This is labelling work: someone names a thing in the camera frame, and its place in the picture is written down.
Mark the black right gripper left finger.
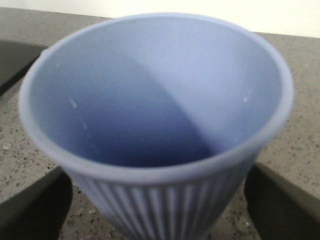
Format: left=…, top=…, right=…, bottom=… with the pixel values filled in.
left=0, top=167, right=73, bottom=240

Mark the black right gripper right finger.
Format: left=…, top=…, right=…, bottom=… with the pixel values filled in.
left=244, top=163, right=320, bottom=240

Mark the light blue ribbed cup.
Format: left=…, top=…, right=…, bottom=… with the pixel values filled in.
left=19, top=13, right=294, bottom=240

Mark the black glass gas stove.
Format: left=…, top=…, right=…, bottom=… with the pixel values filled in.
left=0, top=39, right=48, bottom=95

